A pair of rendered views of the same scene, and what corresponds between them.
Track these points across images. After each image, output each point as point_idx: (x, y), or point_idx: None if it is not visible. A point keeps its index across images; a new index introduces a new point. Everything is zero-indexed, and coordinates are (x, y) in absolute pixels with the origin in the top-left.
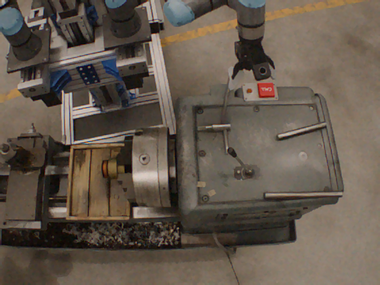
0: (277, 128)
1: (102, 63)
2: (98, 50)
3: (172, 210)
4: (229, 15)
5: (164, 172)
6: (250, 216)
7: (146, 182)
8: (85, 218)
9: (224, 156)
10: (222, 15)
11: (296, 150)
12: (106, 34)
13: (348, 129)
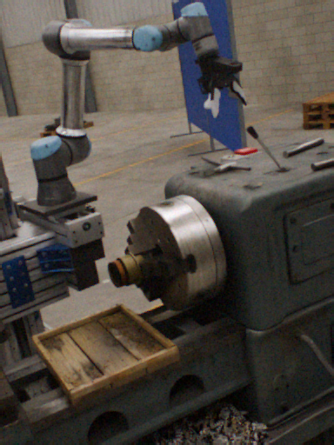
0: (280, 156)
1: (39, 250)
2: (28, 237)
3: (228, 328)
4: (143, 307)
5: (197, 204)
6: (325, 244)
7: (183, 218)
8: (107, 376)
9: (248, 174)
10: (134, 309)
11: (312, 154)
12: (37, 208)
13: None
